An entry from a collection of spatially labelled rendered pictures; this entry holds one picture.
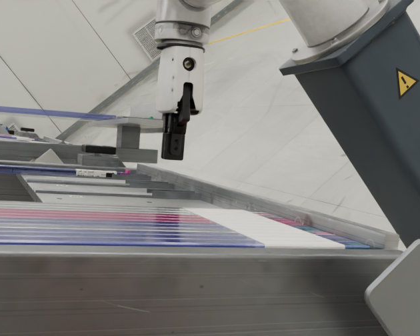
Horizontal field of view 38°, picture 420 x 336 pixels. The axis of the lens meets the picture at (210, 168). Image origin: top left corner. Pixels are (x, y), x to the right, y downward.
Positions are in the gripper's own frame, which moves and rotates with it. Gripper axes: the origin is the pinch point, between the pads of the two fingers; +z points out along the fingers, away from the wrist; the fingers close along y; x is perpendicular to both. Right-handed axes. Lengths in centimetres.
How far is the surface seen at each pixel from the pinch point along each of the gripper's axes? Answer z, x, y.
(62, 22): -136, -74, 749
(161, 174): 3.9, 3.4, -6.1
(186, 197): 5.2, 5.3, -23.2
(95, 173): 4.8, 11.8, -0.6
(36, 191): 5.3, 22.4, -23.1
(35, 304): 7, 26, -60
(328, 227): 4, 3, -51
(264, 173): 13, -95, 159
